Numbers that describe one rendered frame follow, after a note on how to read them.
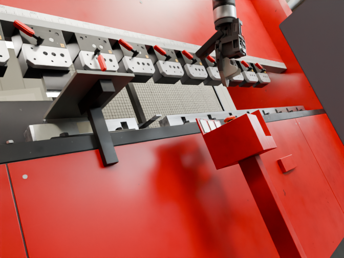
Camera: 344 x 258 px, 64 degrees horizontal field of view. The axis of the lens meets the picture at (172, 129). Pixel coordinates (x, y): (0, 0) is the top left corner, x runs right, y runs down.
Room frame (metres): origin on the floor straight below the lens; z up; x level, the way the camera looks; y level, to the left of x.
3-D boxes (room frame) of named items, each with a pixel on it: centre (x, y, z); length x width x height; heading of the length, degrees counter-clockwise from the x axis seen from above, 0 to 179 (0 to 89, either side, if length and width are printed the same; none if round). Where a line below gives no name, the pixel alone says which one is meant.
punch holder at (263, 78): (2.02, -0.76, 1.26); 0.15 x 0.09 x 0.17; 137
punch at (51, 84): (0.87, 0.31, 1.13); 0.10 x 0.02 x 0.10; 137
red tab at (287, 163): (1.51, -0.50, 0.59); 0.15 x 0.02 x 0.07; 137
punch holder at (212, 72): (1.58, -0.35, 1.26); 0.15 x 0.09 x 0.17; 137
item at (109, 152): (0.74, 0.17, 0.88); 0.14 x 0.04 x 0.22; 47
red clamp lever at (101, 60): (0.94, 0.16, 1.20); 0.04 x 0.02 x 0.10; 47
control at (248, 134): (0.93, -0.20, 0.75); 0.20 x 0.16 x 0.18; 151
